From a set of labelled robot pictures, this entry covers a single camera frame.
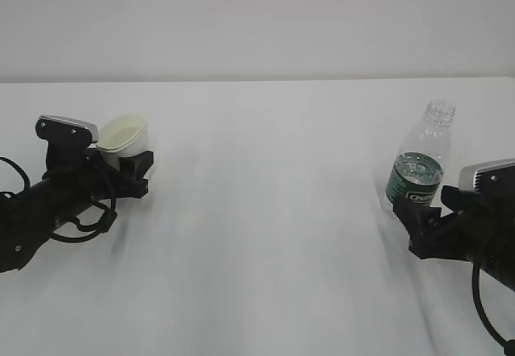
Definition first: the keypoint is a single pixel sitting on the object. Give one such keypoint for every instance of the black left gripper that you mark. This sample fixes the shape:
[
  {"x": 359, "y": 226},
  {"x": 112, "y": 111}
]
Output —
[{"x": 100, "y": 181}]

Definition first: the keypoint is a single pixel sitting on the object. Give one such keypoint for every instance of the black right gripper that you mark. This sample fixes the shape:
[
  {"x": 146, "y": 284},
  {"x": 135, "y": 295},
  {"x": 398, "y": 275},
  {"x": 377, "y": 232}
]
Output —
[{"x": 461, "y": 234}]

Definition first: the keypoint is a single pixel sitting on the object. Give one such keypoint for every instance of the white paper cup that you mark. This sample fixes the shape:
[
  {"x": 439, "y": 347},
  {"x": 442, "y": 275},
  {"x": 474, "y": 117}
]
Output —
[{"x": 123, "y": 137}]

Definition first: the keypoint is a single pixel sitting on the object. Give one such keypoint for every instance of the clear green-label water bottle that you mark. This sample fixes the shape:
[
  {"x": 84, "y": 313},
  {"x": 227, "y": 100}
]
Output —
[{"x": 422, "y": 158}]

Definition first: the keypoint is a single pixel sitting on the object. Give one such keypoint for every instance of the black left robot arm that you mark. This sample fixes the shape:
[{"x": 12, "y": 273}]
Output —
[{"x": 75, "y": 201}]

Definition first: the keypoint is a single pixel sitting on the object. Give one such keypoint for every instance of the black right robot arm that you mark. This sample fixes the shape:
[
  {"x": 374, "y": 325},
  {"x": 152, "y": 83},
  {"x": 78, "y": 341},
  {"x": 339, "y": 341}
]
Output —
[{"x": 497, "y": 259}]

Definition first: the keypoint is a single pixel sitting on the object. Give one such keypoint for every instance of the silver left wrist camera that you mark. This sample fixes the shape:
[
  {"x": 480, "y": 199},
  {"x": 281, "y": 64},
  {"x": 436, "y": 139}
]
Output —
[{"x": 62, "y": 130}]

